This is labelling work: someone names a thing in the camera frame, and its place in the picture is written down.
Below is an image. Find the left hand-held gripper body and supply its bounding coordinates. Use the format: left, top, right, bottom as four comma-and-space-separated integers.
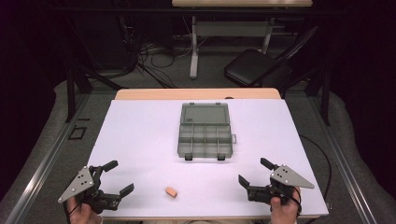
57, 165, 122, 215

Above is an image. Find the white table mat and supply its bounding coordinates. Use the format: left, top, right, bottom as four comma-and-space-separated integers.
88, 99, 330, 218

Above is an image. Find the white-legged wooden desk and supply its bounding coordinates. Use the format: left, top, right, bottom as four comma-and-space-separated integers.
171, 0, 314, 79

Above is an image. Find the wooden table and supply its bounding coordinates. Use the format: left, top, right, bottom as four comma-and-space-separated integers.
114, 88, 282, 101

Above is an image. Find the grey plastic compartment box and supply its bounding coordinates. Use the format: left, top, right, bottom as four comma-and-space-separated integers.
177, 102, 237, 161

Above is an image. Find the black folding chair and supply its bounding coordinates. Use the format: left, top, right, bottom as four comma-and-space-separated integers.
223, 26, 321, 88

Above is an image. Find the bundle of floor cables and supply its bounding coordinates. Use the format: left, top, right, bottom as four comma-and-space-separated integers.
118, 15, 194, 89

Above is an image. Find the person's right hand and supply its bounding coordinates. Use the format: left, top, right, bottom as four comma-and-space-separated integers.
270, 186, 302, 224

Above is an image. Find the metal floor rail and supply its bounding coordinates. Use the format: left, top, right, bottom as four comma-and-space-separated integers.
4, 92, 92, 224
306, 96, 377, 224

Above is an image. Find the small orange block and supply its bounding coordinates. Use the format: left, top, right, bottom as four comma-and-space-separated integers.
164, 186, 178, 199

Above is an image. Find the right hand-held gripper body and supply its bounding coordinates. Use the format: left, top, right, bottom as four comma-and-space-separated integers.
247, 163, 316, 204

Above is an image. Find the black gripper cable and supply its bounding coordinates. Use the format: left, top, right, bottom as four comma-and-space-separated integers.
288, 186, 303, 217

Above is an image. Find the person's left hand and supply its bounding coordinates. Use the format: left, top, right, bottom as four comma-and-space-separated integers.
66, 196, 104, 224

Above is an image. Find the black metal stand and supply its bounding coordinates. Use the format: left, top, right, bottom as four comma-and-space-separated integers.
279, 62, 332, 126
64, 59, 125, 123

